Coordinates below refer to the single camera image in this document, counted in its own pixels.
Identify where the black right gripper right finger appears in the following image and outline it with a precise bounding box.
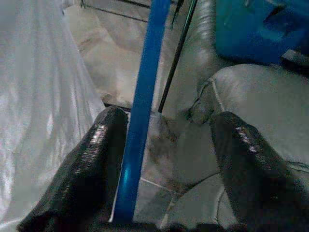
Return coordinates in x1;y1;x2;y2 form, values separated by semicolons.
211;111;309;232

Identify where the green leather sofa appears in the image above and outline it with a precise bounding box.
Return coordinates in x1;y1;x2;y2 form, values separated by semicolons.
144;0;309;230

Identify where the black metal drying rack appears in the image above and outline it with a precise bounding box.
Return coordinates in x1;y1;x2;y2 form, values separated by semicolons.
81;0;198;114

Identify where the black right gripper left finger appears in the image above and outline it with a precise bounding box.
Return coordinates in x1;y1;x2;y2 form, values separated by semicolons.
16;106;128;232

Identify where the blue plastic hanger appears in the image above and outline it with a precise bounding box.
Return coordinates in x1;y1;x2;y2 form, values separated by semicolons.
112;0;172;223

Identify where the white hanging shirt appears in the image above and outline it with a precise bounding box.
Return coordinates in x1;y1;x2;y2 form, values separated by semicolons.
0;0;104;228

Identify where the blue bag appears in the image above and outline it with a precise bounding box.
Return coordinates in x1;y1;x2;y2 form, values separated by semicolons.
216;0;309;66

